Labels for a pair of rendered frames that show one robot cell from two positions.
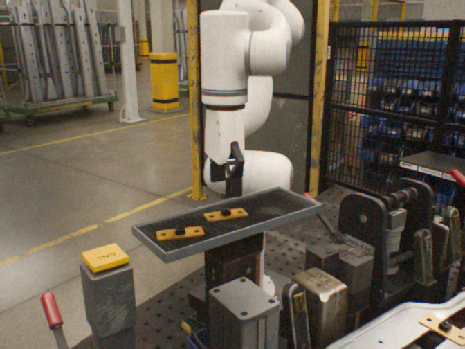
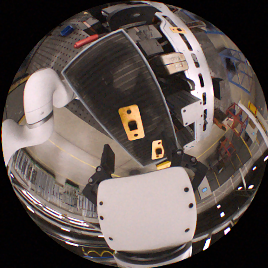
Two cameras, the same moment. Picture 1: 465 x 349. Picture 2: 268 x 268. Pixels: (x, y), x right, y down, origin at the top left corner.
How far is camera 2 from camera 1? 85 cm
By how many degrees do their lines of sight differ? 85
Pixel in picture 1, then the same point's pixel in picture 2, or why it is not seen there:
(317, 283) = (180, 65)
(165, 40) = not seen: hidden behind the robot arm
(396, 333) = (180, 42)
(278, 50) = not seen: outside the picture
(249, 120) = (12, 136)
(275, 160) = (31, 88)
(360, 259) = (153, 30)
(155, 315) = (88, 114)
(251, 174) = (43, 104)
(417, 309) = (165, 27)
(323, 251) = (155, 47)
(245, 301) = (196, 113)
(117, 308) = not seen: hidden behind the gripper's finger
